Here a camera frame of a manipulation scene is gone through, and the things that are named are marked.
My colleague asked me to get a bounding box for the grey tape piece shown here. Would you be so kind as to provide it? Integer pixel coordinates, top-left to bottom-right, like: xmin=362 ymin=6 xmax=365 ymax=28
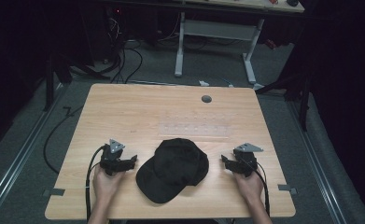
xmin=277 ymin=183 xmax=299 ymax=196
xmin=42 ymin=188 xmax=66 ymax=198

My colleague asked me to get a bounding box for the person's right hand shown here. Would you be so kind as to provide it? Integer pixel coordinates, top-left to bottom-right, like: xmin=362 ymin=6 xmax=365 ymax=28
xmin=233 ymin=172 xmax=264 ymax=203

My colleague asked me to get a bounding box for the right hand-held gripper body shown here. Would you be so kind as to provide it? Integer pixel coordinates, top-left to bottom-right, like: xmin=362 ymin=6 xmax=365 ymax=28
xmin=232 ymin=142 xmax=264 ymax=178

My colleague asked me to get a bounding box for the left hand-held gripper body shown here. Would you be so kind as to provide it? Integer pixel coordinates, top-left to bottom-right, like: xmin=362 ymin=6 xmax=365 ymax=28
xmin=99 ymin=138 xmax=126 ymax=176

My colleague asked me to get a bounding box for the white metal desk frame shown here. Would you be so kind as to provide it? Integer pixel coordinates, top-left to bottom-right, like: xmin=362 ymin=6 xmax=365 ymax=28
xmin=174 ymin=11 xmax=266 ymax=86

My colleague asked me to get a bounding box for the person's left hand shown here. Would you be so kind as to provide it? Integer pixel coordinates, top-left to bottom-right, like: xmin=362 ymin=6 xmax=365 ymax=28
xmin=92 ymin=165 xmax=126 ymax=203

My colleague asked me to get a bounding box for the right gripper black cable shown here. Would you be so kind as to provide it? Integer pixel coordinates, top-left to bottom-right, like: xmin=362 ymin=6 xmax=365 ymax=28
xmin=239 ymin=158 xmax=271 ymax=217

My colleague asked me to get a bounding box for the bundle of black cables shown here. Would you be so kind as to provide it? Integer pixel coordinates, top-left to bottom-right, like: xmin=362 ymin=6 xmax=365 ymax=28
xmin=104 ymin=17 xmax=145 ymax=85

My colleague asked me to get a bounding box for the black baseball cap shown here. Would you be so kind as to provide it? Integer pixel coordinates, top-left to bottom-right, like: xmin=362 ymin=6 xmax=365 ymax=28
xmin=135 ymin=137 xmax=210 ymax=204

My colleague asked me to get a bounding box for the black metal stand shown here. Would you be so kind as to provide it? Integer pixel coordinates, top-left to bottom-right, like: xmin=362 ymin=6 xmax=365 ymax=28
xmin=42 ymin=50 xmax=111 ymax=112
xmin=254 ymin=69 xmax=313 ymax=133

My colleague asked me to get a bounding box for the small red object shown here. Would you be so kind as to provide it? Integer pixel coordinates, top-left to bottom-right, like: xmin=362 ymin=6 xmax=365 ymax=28
xmin=264 ymin=38 xmax=278 ymax=50

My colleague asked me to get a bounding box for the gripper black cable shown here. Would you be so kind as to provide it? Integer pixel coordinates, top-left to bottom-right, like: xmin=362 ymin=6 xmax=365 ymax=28
xmin=239 ymin=158 xmax=271 ymax=217
xmin=84 ymin=144 xmax=108 ymax=222

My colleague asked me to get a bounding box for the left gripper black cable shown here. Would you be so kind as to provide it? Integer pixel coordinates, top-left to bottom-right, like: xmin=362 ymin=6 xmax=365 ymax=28
xmin=84 ymin=144 xmax=108 ymax=222

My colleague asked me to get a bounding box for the light wooden desk top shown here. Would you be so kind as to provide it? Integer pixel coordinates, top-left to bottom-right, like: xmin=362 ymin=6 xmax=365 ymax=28
xmin=183 ymin=0 xmax=305 ymax=14

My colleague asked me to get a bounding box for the black floor cable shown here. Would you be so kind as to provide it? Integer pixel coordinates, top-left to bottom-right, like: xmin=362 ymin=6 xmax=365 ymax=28
xmin=42 ymin=105 xmax=85 ymax=175

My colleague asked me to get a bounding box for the metal floor rail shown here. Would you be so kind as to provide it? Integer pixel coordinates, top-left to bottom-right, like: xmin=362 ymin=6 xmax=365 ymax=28
xmin=287 ymin=99 xmax=348 ymax=224
xmin=0 ymin=81 xmax=70 ymax=218

